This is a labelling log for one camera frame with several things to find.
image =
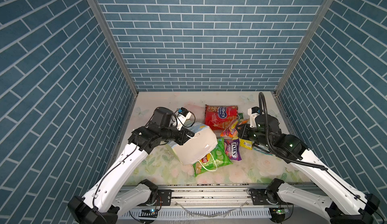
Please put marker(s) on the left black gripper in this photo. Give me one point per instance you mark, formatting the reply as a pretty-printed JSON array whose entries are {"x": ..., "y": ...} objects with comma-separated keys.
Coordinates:
[{"x": 182, "y": 133}]

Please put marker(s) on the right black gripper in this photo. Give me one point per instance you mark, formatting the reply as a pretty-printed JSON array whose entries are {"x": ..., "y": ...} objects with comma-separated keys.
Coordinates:
[{"x": 242, "y": 133}]

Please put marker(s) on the yellow snack packet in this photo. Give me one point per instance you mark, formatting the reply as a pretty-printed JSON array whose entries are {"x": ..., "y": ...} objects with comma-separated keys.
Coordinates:
[{"x": 247, "y": 144}]

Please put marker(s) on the orange Fox's candy packet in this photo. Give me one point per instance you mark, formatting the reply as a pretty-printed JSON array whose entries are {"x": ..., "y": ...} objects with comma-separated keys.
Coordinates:
[{"x": 230, "y": 131}]

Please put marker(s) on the floral paper gift bag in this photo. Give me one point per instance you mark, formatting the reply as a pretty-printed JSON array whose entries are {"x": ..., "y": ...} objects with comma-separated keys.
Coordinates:
[{"x": 203, "y": 142}]

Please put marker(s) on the purple Fox's candy packet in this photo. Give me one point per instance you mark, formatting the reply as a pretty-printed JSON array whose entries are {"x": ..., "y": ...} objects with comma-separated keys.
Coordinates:
[{"x": 232, "y": 149}]

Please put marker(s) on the red snack packet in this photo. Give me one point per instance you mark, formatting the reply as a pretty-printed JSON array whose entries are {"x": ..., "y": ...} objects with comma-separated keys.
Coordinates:
[{"x": 220, "y": 117}]

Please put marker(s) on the bright green snack packet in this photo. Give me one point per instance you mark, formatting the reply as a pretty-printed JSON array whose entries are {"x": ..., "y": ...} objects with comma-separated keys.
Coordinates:
[{"x": 212, "y": 161}]

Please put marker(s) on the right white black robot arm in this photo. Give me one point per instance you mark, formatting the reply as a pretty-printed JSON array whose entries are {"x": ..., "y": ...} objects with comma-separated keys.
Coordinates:
[{"x": 341, "y": 202}]

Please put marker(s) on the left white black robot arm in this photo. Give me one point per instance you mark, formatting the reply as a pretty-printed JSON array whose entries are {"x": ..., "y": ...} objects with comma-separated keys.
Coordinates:
[{"x": 102, "y": 204}]

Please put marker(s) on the left controller board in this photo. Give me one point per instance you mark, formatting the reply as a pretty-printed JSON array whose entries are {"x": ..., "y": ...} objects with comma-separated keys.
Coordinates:
[{"x": 148, "y": 215}]

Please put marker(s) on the controller board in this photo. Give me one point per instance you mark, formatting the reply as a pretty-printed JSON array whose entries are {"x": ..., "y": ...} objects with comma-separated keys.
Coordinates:
[
  {"x": 278, "y": 215},
  {"x": 148, "y": 215}
]

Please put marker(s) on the right controller board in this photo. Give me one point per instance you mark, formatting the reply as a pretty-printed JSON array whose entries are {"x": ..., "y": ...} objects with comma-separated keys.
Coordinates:
[{"x": 278, "y": 215}]

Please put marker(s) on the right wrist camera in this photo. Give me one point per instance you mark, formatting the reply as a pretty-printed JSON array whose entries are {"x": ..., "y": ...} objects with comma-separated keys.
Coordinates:
[{"x": 253, "y": 113}]

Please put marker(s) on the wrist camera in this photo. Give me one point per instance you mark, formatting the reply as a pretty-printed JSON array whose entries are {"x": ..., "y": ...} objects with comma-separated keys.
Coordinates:
[
  {"x": 253, "y": 113},
  {"x": 165, "y": 117}
]

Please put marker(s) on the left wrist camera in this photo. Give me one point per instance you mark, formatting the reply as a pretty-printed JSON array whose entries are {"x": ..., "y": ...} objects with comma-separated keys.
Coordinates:
[{"x": 165, "y": 117}]

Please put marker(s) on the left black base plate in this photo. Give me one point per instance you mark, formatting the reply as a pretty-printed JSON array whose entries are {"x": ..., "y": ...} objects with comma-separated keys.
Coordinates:
[{"x": 161, "y": 198}]

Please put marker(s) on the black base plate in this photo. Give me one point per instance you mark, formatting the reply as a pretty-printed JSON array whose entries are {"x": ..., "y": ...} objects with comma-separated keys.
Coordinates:
[
  {"x": 264, "y": 197},
  {"x": 161, "y": 198}
]

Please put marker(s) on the aluminium mounting rail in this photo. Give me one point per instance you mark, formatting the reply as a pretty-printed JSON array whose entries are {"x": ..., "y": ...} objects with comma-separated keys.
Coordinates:
[{"x": 209, "y": 202}]

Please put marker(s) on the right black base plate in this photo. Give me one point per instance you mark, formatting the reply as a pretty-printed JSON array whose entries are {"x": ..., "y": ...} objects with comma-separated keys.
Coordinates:
[{"x": 264, "y": 197}]

